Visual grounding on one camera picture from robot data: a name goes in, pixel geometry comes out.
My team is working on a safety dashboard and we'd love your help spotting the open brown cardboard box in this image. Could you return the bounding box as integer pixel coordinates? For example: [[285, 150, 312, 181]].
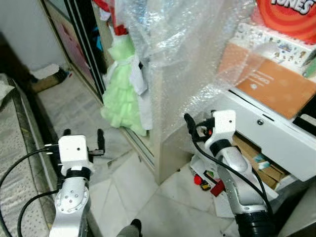
[[29, 63, 71, 93]]

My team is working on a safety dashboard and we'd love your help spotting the red Looney Tunes box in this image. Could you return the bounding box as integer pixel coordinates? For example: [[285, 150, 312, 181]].
[[255, 0, 316, 45]]

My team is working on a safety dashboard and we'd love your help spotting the grey robot left leg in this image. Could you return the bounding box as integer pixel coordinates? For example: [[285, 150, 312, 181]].
[[116, 219, 144, 237]]

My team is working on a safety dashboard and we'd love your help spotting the orange cardboard box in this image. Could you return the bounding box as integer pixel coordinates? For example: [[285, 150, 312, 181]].
[[217, 42, 316, 119]]

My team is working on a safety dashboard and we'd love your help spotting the white cartoon print box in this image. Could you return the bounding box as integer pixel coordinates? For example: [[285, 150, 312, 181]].
[[231, 22, 316, 67]]

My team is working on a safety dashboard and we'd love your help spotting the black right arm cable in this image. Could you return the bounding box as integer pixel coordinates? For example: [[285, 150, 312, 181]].
[[190, 138, 272, 213]]

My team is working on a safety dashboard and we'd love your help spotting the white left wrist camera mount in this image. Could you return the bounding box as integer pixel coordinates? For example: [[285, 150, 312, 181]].
[[58, 135, 94, 172]]

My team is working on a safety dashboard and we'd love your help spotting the white paper sheet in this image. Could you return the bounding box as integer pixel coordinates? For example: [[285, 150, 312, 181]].
[[31, 63, 62, 79]]

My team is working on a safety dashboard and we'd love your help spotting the red toy block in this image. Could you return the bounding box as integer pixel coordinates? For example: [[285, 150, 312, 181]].
[[211, 180, 226, 197]]

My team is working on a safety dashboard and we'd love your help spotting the clear bubble wrap sheet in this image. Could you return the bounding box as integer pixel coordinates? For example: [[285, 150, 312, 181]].
[[122, 0, 277, 149]]

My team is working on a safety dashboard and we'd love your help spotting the black bed frame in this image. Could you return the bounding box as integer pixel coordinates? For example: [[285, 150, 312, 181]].
[[12, 74, 67, 163]]

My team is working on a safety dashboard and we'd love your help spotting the round red toy piece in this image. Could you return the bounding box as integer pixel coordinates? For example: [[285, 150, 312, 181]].
[[194, 174, 210, 191]]

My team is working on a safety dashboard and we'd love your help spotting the flat brown cardboard box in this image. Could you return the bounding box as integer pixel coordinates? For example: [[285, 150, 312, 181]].
[[232, 133, 290, 191]]

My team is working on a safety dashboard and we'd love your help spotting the sliding door wardrobe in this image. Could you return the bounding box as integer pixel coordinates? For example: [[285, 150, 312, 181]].
[[42, 0, 162, 184]]

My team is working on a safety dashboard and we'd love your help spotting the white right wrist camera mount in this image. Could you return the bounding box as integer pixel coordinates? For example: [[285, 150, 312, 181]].
[[204, 110, 237, 149]]

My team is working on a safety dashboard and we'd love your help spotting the red and white garment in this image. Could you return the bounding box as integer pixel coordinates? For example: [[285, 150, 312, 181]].
[[93, 0, 130, 36]]

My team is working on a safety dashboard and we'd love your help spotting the green frilly dress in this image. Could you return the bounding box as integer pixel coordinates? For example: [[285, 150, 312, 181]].
[[100, 34, 149, 137]]

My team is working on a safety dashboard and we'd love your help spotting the white drawer cabinet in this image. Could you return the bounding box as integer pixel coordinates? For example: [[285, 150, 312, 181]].
[[157, 86, 316, 220]]

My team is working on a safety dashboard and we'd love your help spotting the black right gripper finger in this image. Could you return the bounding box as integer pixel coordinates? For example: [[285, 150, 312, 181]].
[[184, 113, 198, 144]]

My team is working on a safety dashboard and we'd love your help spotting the white hanging garment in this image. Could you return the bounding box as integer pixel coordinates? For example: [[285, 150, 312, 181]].
[[131, 54, 154, 131]]

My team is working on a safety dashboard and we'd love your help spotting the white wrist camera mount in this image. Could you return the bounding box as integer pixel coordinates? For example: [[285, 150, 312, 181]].
[[58, 135, 94, 172], [204, 110, 237, 149]]

